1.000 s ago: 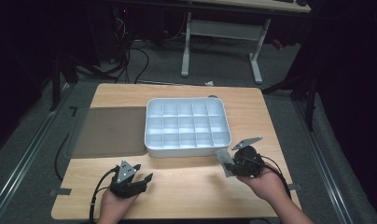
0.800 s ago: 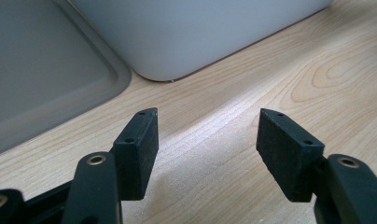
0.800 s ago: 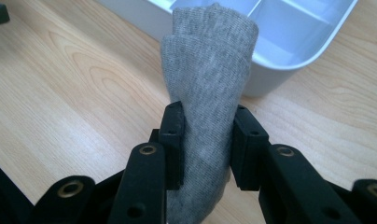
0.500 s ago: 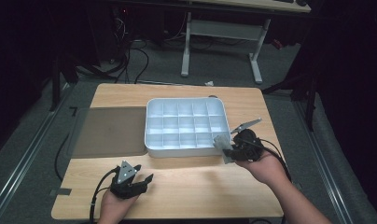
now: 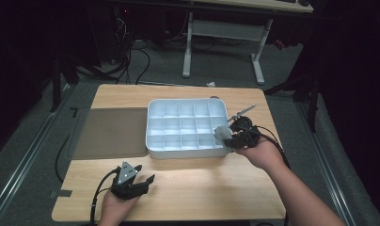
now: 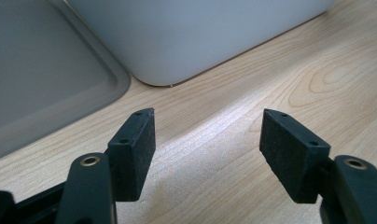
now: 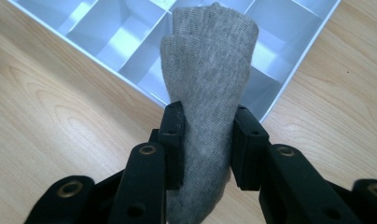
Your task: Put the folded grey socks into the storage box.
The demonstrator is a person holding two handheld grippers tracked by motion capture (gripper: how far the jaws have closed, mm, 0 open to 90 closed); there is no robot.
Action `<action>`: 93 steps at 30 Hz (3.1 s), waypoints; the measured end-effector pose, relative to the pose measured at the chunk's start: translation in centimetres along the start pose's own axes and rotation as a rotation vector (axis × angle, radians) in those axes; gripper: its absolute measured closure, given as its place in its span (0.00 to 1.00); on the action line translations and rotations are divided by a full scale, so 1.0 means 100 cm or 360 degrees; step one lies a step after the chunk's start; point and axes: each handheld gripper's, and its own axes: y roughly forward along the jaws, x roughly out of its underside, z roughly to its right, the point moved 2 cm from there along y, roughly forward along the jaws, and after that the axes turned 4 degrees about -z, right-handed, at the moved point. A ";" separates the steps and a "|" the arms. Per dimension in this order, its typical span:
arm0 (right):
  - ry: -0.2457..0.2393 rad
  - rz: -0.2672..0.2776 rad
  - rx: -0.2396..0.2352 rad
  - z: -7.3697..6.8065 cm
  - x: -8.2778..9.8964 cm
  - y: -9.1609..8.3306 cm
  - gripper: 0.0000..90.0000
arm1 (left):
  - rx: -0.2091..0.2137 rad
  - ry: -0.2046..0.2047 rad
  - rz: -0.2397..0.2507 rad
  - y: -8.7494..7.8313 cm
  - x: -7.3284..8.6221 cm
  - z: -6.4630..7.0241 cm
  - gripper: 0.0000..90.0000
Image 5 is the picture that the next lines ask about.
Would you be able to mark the white divided storage box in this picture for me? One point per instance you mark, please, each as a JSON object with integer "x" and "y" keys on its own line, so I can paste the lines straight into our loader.
{"x": 185, "y": 127}

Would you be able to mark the person's left hand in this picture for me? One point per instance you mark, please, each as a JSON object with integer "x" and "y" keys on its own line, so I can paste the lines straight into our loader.
{"x": 114, "y": 210}

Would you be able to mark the person's right hand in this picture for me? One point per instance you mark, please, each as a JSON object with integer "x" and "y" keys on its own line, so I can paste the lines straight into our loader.
{"x": 266, "y": 155}

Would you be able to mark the small red object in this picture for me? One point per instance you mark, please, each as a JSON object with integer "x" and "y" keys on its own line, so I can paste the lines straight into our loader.
{"x": 279, "y": 44}

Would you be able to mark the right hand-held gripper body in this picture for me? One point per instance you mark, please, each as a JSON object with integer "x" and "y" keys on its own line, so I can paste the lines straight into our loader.
{"x": 247, "y": 135}

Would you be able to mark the white paper scrap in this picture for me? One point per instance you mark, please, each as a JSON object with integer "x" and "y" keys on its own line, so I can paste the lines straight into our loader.
{"x": 211, "y": 84}

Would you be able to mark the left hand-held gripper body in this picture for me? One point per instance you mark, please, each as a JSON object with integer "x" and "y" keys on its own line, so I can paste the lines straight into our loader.
{"x": 127, "y": 183}

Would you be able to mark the black tape mark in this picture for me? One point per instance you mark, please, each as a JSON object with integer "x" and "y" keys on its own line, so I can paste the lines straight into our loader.
{"x": 74, "y": 111}

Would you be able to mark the gray sock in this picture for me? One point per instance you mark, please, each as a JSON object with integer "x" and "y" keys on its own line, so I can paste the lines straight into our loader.
{"x": 223, "y": 134}

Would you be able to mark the gray tape strip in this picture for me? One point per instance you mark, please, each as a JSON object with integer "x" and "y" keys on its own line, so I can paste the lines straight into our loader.
{"x": 62, "y": 193}

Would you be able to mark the white-framed wooden desk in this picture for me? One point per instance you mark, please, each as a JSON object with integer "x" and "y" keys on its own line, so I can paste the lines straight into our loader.
{"x": 225, "y": 29}

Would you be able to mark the metal floor rail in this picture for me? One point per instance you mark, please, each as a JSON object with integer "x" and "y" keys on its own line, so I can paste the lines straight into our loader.
{"x": 25, "y": 157}
{"x": 326, "y": 157}

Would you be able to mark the translucent gray box lid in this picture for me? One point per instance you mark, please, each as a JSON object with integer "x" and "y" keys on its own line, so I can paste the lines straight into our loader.
{"x": 111, "y": 133}

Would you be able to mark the black metal stand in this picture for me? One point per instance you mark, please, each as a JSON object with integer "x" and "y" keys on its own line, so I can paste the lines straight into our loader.
{"x": 56, "y": 84}
{"x": 312, "y": 100}

